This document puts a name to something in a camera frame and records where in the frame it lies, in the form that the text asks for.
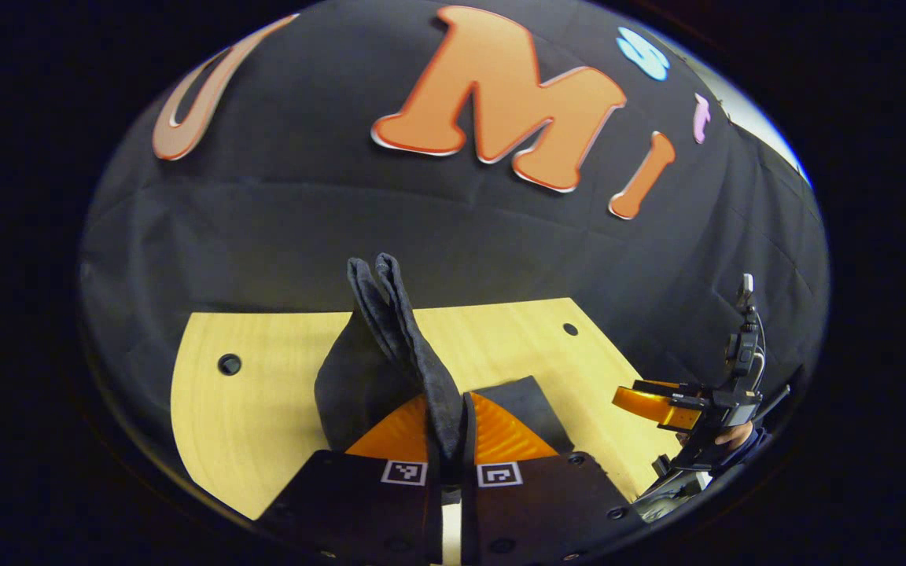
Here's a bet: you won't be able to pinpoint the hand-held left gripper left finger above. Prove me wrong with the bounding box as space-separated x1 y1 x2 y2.
259 393 444 566

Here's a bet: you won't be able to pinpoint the dark grey jeans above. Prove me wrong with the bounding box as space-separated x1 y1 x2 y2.
314 252 576 504

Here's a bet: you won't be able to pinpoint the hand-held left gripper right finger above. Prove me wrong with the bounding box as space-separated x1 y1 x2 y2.
459 391 649 566

